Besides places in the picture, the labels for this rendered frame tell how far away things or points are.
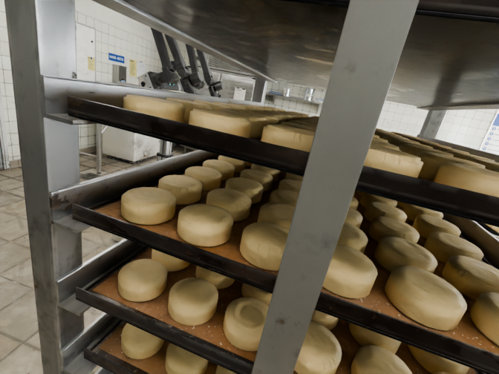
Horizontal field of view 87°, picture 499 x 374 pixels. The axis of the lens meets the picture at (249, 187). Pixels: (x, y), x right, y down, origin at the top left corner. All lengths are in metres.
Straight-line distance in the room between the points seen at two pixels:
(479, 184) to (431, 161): 0.06
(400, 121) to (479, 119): 1.34
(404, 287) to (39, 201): 0.30
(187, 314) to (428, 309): 0.20
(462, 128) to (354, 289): 6.41
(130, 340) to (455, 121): 6.42
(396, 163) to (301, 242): 0.08
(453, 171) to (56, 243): 0.31
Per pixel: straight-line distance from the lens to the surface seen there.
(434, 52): 0.24
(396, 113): 6.18
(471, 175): 0.20
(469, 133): 6.66
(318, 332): 0.29
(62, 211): 0.28
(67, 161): 0.27
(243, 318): 0.28
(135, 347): 0.37
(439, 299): 0.24
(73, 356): 0.40
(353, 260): 0.24
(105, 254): 0.35
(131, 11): 0.28
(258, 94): 0.79
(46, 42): 0.25
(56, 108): 0.26
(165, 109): 0.23
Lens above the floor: 1.44
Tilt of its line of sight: 19 degrees down
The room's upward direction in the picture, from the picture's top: 11 degrees clockwise
